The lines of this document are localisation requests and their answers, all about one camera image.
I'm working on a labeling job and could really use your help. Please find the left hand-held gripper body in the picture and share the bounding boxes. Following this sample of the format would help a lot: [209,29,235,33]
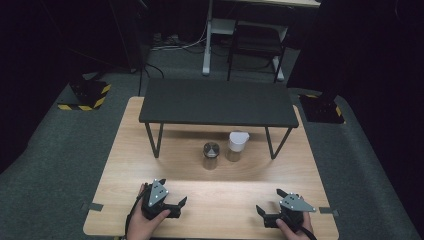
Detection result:
[141,178,182,221]

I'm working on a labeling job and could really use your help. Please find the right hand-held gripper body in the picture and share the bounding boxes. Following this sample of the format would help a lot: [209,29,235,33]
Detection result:
[264,192,317,233]

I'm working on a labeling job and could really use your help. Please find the glass jar with silver lid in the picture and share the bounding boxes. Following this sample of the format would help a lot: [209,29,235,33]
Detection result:
[202,141,221,171]

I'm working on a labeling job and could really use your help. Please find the glass jar with white lid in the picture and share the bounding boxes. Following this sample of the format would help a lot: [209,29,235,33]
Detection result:
[226,130,251,163]

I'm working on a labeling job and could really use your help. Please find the black shelf riser with legs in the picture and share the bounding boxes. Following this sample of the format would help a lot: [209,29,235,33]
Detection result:
[138,78,300,160]

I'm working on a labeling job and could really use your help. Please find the person's right hand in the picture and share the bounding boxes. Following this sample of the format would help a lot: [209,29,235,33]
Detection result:
[275,211,315,240]

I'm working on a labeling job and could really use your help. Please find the person's left hand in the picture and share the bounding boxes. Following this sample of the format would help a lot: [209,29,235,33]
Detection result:
[126,183,172,240]

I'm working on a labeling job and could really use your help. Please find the grey tape strip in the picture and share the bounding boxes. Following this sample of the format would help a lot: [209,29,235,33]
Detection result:
[318,206,340,217]
[82,202,104,212]

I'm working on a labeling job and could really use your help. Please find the black stand base striped tape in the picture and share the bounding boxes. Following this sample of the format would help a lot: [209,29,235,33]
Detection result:
[298,93,346,125]
[57,78,112,112]

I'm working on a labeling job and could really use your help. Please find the black chair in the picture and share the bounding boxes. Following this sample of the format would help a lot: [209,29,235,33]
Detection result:
[227,19,288,83]

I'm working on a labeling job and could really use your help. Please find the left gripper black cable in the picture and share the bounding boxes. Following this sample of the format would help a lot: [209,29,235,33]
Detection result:
[124,191,145,240]

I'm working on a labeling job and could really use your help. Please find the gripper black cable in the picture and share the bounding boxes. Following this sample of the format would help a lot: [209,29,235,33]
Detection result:
[283,213,318,240]
[124,191,145,240]

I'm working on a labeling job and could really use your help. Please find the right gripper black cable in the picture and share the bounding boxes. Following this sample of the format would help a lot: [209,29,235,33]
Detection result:
[283,213,318,240]

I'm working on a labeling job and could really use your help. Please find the black floor cable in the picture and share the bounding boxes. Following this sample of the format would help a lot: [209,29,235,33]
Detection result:
[138,63,165,98]

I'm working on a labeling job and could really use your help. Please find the white floor cable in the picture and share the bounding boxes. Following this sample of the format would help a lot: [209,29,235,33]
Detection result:
[149,23,208,53]

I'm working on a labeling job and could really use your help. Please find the white desk frame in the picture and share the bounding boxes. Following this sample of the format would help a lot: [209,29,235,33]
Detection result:
[202,0,322,82]

